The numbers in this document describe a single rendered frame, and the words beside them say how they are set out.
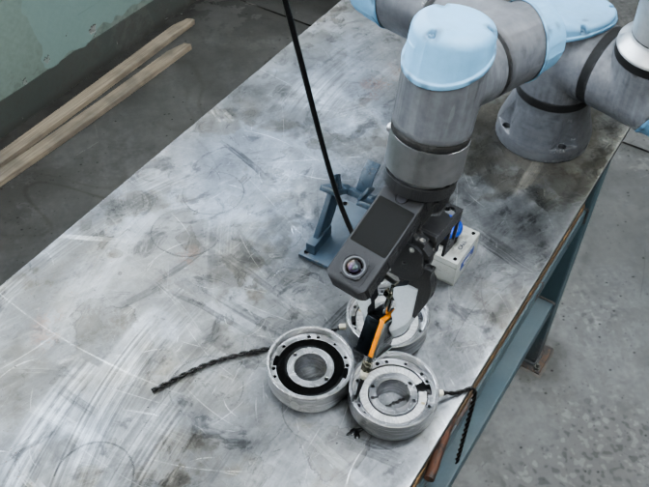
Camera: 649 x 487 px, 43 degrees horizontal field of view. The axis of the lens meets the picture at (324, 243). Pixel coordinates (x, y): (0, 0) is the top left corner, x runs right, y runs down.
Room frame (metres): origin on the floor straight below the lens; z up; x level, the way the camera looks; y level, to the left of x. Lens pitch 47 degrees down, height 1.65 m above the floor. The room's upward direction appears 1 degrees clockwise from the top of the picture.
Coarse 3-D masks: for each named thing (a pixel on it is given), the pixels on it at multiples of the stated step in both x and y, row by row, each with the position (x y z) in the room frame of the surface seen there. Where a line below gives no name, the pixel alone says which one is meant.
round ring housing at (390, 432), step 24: (384, 360) 0.57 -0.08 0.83; (408, 360) 0.57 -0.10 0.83; (384, 384) 0.54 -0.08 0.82; (408, 384) 0.54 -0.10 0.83; (432, 384) 0.54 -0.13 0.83; (360, 408) 0.50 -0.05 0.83; (384, 408) 0.50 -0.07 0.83; (408, 408) 0.50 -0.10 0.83; (432, 408) 0.50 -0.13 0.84; (384, 432) 0.47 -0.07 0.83; (408, 432) 0.47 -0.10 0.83
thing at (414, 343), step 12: (384, 288) 0.68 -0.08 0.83; (348, 312) 0.63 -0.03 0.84; (420, 312) 0.64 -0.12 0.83; (348, 324) 0.62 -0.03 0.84; (420, 324) 0.62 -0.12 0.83; (348, 336) 0.61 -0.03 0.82; (396, 336) 0.61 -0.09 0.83; (420, 336) 0.60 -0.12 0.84; (396, 348) 0.58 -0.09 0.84; (408, 348) 0.59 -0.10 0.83
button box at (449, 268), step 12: (468, 228) 0.78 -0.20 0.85; (444, 240) 0.75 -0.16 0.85; (456, 240) 0.75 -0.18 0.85; (468, 240) 0.76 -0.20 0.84; (456, 252) 0.73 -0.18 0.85; (468, 252) 0.74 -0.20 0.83; (432, 264) 0.73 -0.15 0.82; (444, 264) 0.72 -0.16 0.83; (456, 264) 0.71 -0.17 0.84; (444, 276) 0.72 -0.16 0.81; (456, 276) 0.72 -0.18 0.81
